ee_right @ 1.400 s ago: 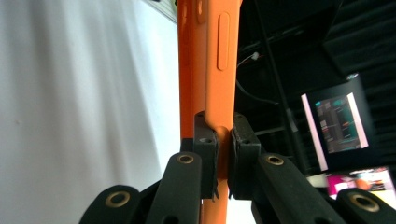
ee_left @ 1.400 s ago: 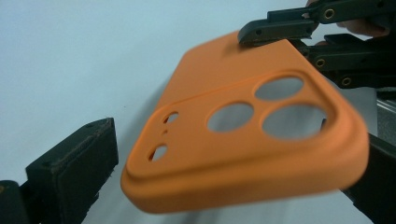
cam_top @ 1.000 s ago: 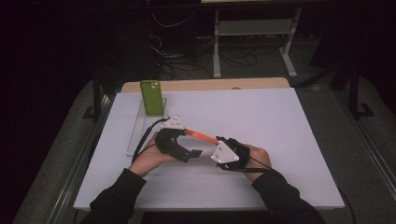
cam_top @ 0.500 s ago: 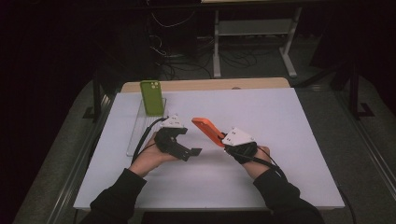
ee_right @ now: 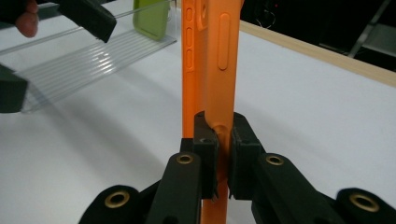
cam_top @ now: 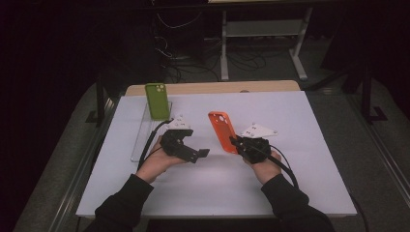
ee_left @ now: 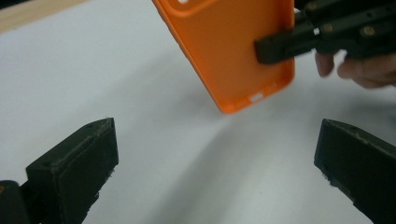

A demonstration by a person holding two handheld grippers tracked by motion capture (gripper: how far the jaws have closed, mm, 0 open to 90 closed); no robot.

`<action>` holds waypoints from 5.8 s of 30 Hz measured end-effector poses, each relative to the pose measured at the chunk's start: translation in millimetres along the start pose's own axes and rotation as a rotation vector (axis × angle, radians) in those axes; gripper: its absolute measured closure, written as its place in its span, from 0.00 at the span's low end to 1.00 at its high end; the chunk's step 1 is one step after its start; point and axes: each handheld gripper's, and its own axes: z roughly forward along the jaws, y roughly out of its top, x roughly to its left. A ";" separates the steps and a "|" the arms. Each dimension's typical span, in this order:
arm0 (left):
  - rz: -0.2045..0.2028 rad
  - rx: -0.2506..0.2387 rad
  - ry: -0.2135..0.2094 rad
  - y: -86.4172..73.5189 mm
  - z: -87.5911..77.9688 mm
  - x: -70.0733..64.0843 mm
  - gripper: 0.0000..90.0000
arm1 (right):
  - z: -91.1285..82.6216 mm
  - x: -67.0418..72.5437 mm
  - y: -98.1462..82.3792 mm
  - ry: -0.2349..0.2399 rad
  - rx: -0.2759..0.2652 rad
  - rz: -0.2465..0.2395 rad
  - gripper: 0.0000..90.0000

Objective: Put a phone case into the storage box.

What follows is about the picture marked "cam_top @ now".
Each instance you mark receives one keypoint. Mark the person's right hand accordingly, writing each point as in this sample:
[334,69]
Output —
[267,169]

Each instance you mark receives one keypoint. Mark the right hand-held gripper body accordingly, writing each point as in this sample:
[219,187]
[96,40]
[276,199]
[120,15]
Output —
[256,150]

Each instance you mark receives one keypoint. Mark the orange phone case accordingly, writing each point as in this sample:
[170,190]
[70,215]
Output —
[222,130]

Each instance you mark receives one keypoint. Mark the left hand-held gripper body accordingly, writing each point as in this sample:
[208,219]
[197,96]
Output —
[177,146]

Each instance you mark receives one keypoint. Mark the clear plastic rack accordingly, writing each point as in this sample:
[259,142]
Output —
[143,138]

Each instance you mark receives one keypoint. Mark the black metal stand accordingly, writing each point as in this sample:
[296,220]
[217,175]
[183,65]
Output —
[100,96]
[366,93]

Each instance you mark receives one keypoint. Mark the grey metal rail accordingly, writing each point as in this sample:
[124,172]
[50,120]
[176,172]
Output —
[82,180]
[383,154]

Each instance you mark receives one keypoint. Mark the white metal desk frame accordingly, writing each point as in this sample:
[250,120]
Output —
[262,28]

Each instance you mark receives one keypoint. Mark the person's left hand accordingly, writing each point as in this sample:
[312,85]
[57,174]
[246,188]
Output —
[156,164]

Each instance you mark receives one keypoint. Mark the green phone case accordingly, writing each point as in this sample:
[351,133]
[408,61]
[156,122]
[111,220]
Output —
[157,101]

